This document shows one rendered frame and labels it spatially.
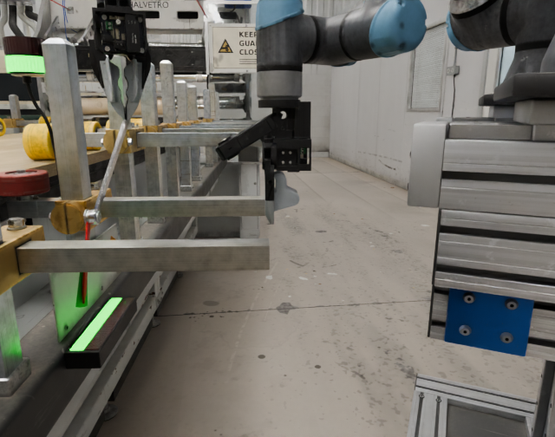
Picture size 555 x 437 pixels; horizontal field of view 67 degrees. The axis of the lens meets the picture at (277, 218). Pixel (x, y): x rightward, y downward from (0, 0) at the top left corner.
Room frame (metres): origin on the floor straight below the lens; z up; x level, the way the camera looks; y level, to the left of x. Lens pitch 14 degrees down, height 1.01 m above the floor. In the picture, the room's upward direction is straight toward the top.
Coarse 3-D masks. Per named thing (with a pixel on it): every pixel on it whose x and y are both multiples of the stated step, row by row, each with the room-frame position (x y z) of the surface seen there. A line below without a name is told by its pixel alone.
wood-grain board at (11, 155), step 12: (0, 144) 1.43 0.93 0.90; (12, 144) 1.43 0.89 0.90; (0, 156) 1.04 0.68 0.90; (12, 156) 1.04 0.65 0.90; (24, 156) 1.04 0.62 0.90; (96, 156) 1.15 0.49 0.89; (108, 156) 1.24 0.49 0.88; (0, 168) 0.81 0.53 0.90; (12, 168) 0.81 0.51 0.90; (24, 168) 0.81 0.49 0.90; (36, 168) 0.84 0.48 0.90; (48, 168) 0.88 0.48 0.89
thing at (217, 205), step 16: (16, 208) 0.69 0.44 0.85; (32, 208) 0.70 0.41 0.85; (48, 208) 0.70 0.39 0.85; (112, 208) 0.70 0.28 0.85; (128, 208) 0.70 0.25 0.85; (144, 208) 0.70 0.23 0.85; (160, 208) 0.70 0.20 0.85; (176, 208) 0.71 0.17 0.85; (192, 208) 0.71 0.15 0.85; (208, 208) 0.71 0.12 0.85; (224, 208) 0.71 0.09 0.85; (240, 208) 0.71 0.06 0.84; (256, 208) 0.71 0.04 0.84
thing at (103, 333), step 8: (120, 304) 0.63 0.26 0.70; (128, 304) 0.63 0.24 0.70; (120, 312) 0.60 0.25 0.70; (112, 320) 0.58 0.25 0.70; (104, 328) 0.55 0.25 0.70; (112, 328) 0.55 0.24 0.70; (96, 336) 0.53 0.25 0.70; (104, 336) 0.53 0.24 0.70; (88, 344) 0.51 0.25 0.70; (96, 344) 0.51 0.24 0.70
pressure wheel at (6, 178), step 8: (0, 176) 0.67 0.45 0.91; (8, 176) 0.67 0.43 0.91; (16, 176) 0.68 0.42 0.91; (24, 176) 0.68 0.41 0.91; (32, 176) 0.69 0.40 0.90; (40, 176) 0.70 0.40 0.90; (48, 176) 0.72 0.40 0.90; (0, 184) 0.67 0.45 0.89; (8, 184) 0.67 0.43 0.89; (16, 184) 0.67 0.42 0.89; (24, 184) 0.68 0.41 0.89; (32, 184) 0.69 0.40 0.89; (40, 184) 0.70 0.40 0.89; (48, 184) 0.72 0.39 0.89; (0, 192) 0.68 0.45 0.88; (8, 192) 0.67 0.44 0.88; (16, 192) 0.67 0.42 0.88; (24, 192) 0.68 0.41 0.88; (32, 192) 0.68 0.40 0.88; (40, 192) 0.70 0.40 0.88; (32, 224) 0.71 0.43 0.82
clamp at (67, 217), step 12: (96, 192) 0.72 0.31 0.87; (108, 192) 0.75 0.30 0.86; (60, 204) 0.63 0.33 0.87; (72, 204) 0.63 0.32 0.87; (84, 204) 0.65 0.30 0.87; (60, 216) 0.63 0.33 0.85; (72, 216) 0.63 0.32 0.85; (60, 228) 0.63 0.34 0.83; (72, 228) 0.63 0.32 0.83; (84, 228) 0.65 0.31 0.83
